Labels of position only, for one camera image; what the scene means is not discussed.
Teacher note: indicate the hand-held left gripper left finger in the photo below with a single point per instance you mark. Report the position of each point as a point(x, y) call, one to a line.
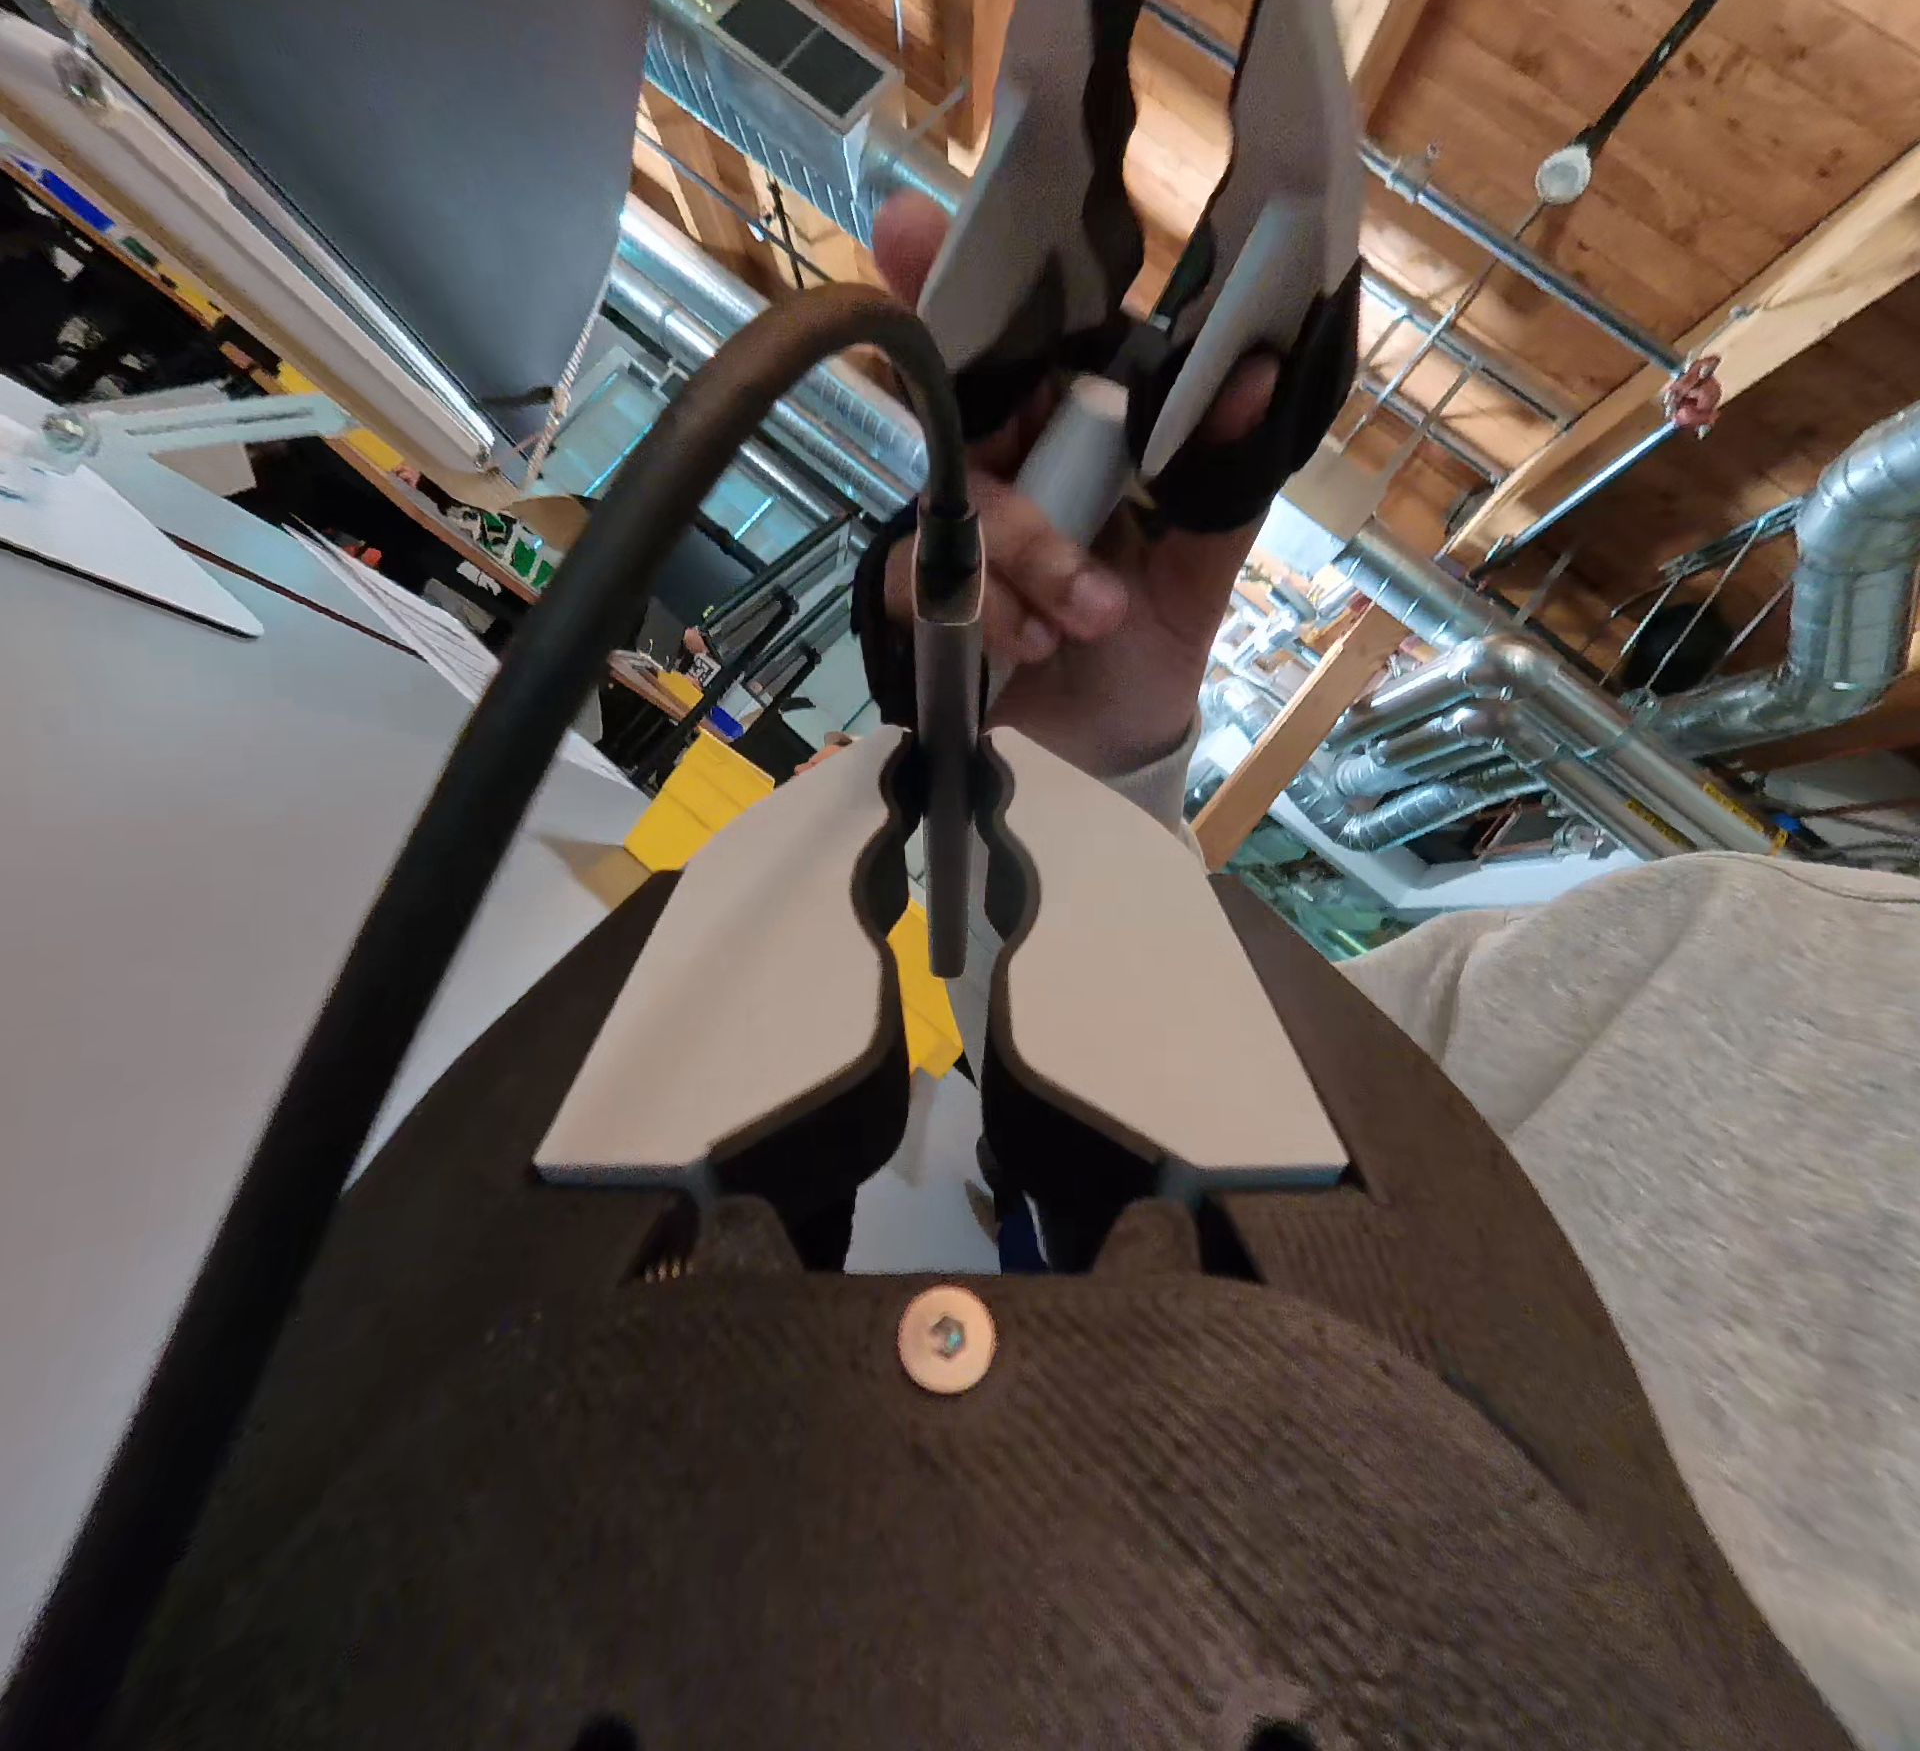
point(735, 971)

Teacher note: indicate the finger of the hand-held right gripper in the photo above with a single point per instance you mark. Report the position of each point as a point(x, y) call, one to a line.
point(1037, 161)
point(1297, 147)

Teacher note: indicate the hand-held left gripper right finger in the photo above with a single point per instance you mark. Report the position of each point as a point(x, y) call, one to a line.
point(1156, 1003)

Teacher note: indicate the grey USB hub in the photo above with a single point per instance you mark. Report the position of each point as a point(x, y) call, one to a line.
point(947, 790)

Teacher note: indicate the person's right forearm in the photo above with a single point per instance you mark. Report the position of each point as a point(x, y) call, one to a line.
point(1650, 971)

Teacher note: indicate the person's right hand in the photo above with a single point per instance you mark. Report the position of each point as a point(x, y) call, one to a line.
point(1094, 642)

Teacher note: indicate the round ceiling sensor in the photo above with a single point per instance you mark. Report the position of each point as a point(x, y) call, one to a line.
point(1561, 174)

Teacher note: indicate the white paper sheet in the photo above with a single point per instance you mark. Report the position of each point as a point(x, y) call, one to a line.
point(406, 612)

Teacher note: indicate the monitor with white stand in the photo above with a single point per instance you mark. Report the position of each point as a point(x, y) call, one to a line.
point(377, 55)

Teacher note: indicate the person's grey sweatshirt torso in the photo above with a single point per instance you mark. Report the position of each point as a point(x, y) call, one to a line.
point(1772, 1406)

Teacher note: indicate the silver round ventilation duct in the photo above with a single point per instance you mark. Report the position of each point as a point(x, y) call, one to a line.
point(810, 399)

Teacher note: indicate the rectangular duct with vent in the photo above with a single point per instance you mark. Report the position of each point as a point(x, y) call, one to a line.
point(779, 74)

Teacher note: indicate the wooden post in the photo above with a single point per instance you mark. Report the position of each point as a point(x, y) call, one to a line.
point(1290, 731)

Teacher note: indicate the silver duct pipe cluster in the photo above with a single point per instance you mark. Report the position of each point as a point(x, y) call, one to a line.
point(1722, 671)

